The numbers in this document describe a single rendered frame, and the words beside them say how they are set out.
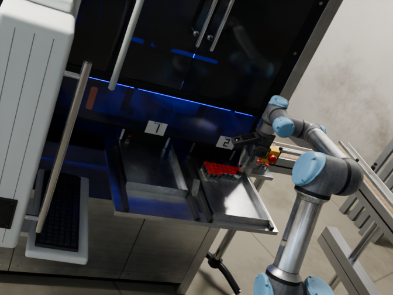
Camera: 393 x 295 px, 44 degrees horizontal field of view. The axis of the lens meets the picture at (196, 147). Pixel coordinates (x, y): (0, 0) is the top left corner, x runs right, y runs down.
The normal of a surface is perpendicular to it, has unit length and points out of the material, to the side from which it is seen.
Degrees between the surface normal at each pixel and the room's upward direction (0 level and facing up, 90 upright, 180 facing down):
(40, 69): 90
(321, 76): 90
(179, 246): 90
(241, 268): 0
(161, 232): 90
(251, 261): 0
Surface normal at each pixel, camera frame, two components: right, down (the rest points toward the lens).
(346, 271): -0.90, -0.18
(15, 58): 0.17, 0.55
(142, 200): 0.36, -0.80
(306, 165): -0.87, -0.37
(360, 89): -0.73, 0.06
